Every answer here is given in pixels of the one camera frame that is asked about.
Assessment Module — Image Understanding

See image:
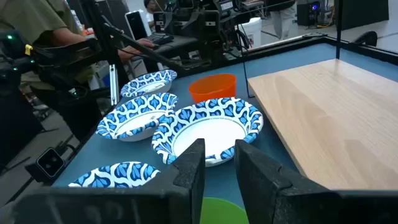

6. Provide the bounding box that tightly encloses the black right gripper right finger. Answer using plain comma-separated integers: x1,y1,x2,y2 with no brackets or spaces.
234,139,398,224

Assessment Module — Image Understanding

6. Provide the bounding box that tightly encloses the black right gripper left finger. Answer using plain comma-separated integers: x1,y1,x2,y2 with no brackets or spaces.
0,138,206,224

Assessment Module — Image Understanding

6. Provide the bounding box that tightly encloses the green plastic bowl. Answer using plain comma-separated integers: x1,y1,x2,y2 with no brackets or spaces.
200,197,249,224

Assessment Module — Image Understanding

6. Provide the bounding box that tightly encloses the blue patterned paper bowl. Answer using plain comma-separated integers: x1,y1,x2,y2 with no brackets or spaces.
151,96,264,168
95,92,179,143
68,161,161,189
120,69,178,99

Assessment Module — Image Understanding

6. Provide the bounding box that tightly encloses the red plastic bowl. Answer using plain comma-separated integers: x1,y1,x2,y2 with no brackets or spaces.
188,73,238,104

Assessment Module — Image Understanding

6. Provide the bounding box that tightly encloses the blue table mat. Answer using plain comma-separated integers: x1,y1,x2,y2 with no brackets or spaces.
52,42,398,212

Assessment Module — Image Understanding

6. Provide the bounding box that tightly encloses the white bucket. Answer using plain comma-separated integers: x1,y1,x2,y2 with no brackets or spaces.
238,17,262,49

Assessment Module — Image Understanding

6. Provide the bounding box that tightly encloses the black laptop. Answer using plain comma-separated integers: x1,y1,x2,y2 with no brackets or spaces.
124,10,175,47

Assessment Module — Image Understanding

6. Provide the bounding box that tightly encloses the person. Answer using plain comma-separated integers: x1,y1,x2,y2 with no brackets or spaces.
0,0,156,91
143,0,160,32
266,0,298,40

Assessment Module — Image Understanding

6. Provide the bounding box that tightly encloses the black computer tower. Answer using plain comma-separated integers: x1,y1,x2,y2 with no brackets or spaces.
297,1,325,27

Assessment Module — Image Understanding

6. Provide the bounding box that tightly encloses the black monitor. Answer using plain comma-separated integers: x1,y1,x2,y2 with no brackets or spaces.
335,0,390,31

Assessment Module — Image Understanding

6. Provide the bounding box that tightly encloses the wooden shelf with black frame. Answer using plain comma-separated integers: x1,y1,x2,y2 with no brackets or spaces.
238,0,398,191

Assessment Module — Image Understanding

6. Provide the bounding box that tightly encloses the silver aluminium bracket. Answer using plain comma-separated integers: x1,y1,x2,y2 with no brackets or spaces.
108,63,119,106

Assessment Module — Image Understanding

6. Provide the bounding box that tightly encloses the black table-level camera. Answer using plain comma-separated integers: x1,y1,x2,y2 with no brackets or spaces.
24,147,67,184

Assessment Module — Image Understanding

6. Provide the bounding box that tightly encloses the black aluminium table frame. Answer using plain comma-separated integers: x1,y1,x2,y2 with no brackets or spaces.
6,0,398,203

